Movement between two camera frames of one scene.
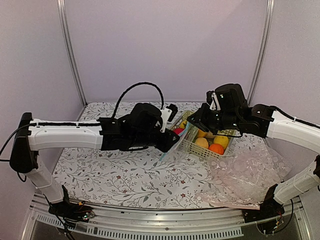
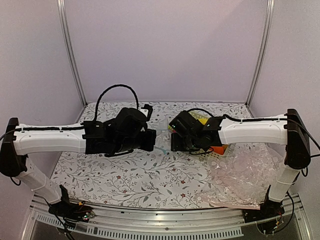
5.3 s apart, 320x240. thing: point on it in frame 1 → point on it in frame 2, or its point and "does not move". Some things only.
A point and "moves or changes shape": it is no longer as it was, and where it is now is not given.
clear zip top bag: [183, 145] moves or changes shape
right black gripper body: [211, 122] → [185, 145]
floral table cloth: [137, 178] does not move
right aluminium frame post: [262, 53] does not move
